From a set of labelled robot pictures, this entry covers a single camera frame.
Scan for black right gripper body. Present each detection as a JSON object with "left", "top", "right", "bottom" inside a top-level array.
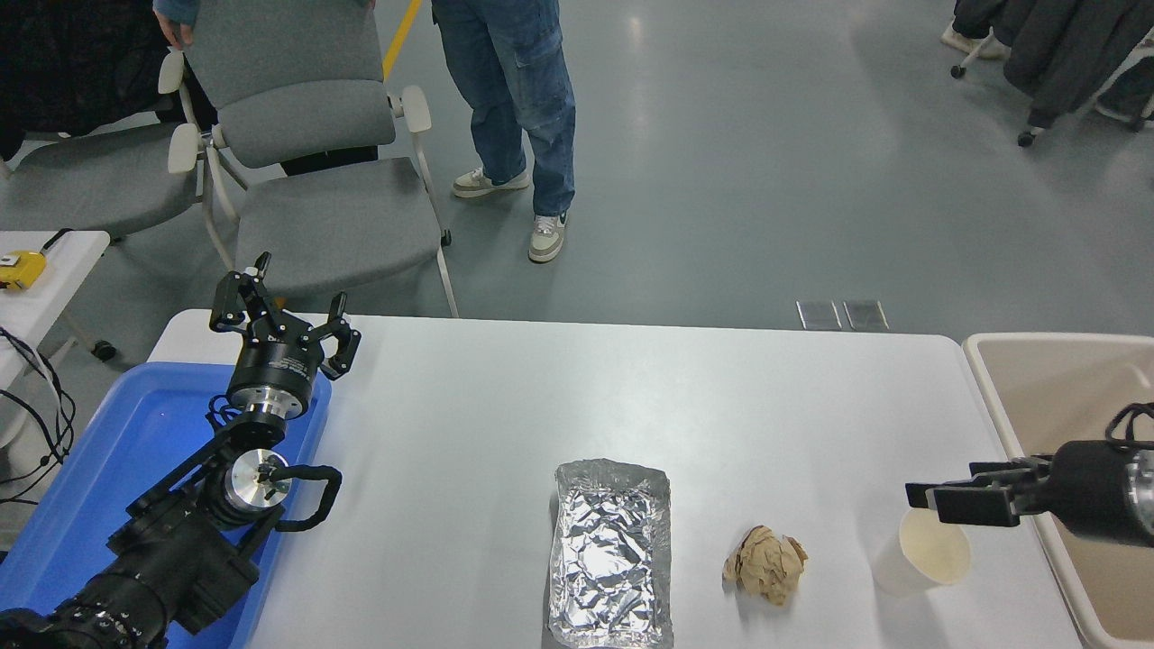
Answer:
[{"left": 1046, "top": 440, "right": 1146, "bottom": 545}]

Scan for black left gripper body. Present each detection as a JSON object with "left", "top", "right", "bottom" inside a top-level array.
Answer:
[{"left": 228, "top": 335, "right": 326, "bottom": 404}]

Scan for white paper cup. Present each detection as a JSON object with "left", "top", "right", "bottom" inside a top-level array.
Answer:
[{"left": 871, "top": 507, "right": 973, "bottom": 597}]

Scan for large pale bin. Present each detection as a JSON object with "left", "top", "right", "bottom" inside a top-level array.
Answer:
[{"left": 962, "top": 332, "right": 1154, "bottom": 649}]

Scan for small white side table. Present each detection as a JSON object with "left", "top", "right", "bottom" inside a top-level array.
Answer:
[{"left": 0, "top": 230, "right": 118, "bottom": 390}]

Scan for grey padded chair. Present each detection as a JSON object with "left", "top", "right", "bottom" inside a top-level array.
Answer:
[{"left": 0, "top": 117, "right": 203, "bottom": 241}]

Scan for blue plastic tray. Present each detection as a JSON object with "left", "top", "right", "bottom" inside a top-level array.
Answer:
[{"left": 0, "top": 361, "right": 333, "bottom": 649}]

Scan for grey chair with white armrests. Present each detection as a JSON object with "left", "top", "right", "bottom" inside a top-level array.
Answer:
[{"left": 158, "top": 0, "right": 461, "bottom": 318}]

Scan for yellow handheld device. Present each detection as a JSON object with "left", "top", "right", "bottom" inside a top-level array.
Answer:
[{"left": 0, "top": 251, "right": 47, "bottom": 292}]

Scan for crumpled tan paper ball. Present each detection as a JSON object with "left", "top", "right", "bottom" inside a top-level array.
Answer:
[{"left": 722, "top": 526, "right": 810, "bottom": 607}]

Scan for crinkled foil tray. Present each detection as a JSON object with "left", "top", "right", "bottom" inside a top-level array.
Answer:
[{"left": 547, "top": 459, "right": 675, "bottom": 649}]

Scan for dark coat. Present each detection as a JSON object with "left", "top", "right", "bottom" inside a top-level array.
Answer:
[{"left": 1003, "top": 0, "right": 1154, "bottom": 129}]

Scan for black cables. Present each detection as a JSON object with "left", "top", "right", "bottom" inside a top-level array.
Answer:
[{"left": 0, "top": 327, "right": 78, "bottom": 507}]

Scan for white wheeled chair frame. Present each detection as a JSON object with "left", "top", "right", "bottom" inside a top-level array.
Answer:
[
  {"left": 950, "top": 34, "right": 1000, "bottom": 80},
  {"left": 1017, "top": 36, "right": 1154, "bottom": 147}
]

